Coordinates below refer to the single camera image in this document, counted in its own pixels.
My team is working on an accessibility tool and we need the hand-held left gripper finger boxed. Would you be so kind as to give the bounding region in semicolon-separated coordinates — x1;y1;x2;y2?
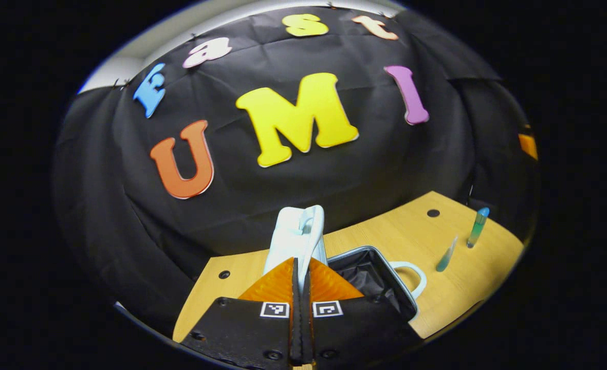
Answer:
301;257;423;368
180;257;300;368

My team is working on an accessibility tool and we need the teal skincare bottle blue cap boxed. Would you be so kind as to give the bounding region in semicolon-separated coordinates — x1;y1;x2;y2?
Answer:
466;207;491;249

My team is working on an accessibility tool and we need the blue white skincare tube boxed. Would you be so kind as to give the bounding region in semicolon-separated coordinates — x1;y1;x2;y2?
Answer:
435;234;459;273

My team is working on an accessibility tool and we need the black backdrop cloth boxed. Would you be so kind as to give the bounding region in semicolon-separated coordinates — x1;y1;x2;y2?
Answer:
51;4;540;337

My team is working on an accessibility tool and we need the light blue suitcase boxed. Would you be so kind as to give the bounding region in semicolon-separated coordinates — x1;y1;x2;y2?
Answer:
264;205;428;323

